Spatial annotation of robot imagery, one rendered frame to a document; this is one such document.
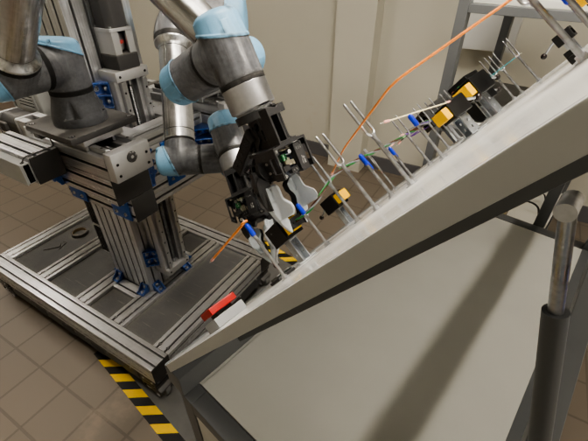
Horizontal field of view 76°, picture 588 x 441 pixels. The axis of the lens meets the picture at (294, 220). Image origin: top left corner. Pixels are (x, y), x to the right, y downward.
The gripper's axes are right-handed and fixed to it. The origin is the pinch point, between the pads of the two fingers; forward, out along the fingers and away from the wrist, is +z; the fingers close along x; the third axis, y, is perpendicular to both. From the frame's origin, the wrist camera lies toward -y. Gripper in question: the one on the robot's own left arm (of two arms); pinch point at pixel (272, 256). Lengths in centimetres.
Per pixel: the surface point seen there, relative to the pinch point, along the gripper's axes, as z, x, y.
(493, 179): 13, 30, 57
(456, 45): -53, 69, -51
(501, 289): 25, 46, -46
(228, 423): 28.6, -19.8, 1.3
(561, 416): 41, 37, 3
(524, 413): 47, 35, -19
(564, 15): -39, 92, -37
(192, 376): 17.5, -25.1, 1.7
